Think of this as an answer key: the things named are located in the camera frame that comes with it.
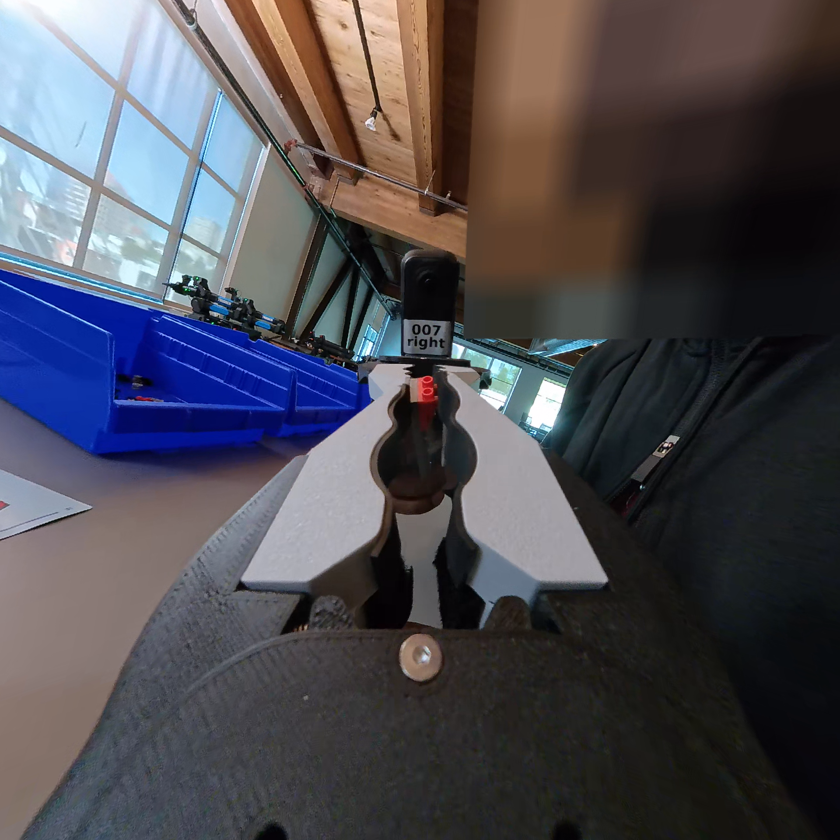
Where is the person's dark jacket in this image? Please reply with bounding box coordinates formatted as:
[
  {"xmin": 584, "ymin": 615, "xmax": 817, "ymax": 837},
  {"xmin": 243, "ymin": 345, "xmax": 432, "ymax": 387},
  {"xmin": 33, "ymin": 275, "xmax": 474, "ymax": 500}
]
[{"xmin": 545, "ymin": 338, "xmax": 840, "ymax": 840}]

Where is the thin metal ceiling pipe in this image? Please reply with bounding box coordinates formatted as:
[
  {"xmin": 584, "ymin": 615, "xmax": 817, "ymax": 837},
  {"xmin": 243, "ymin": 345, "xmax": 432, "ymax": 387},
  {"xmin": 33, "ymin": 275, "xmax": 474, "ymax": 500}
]
[{"xmin": 294, "ymin": 140, "xmax": 469, "ymax": 213}]

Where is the background window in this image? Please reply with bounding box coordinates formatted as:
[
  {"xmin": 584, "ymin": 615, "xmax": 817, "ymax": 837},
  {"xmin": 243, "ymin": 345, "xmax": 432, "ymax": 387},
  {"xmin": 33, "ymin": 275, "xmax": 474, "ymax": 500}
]
[
  {"xmin": 456, "ymin": 341, "xmax": 523, "ymax": 412},
  {"xmin": 526, "ymin": 377, "xmax": 567, "ymax": 431}
]

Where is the dark grey toy plate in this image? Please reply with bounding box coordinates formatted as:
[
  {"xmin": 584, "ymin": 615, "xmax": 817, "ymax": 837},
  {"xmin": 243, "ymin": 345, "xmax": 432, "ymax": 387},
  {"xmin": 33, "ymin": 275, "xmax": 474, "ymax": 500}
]
[{"xmin": 412, "ymin": 400, "xmax": 442, "ymax": 476}]

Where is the blue plastic bin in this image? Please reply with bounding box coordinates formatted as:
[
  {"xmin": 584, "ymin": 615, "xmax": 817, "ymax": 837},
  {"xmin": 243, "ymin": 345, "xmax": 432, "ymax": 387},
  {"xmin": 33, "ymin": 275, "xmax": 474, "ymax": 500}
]
[
  {"xmin": 0, "ymin": 268, "xmax": 296, "ymax": 455},
  {"xmin": 152, "ymin": 314, "xmax": 368, "ymax": 439},
  {"xmin": 249, "ymin": 331, "xmax": 374, "ymax": 411}
]

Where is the white instruction booklet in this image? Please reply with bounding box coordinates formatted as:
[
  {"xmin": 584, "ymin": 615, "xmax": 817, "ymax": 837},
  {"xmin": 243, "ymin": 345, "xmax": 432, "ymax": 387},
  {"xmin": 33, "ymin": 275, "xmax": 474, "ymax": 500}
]
[{"xmin": 0, "ymin": 469, "xmax": 93, "ymax": 540}]

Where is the large grid window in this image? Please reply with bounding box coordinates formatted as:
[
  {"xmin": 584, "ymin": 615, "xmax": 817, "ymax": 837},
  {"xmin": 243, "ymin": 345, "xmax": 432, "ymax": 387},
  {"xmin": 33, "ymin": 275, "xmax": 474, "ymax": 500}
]
[{"xmin": 0, "ymin": 0, "xmax": 271, "ymax": 304}]

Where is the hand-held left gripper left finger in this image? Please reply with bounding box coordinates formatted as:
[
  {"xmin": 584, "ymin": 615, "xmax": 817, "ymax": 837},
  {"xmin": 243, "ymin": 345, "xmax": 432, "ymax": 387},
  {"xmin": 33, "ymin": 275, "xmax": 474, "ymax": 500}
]
[{"xmin": 241, "ymin": 378, "xmax": 411, "ymax": 623}]

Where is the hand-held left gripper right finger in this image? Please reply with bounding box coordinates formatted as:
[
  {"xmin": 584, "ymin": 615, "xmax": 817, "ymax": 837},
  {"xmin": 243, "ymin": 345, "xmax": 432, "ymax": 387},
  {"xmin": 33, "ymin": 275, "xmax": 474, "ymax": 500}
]
[{"xmin": 433, "ymin": 374, "xmax": 609, "ymax": 629}]

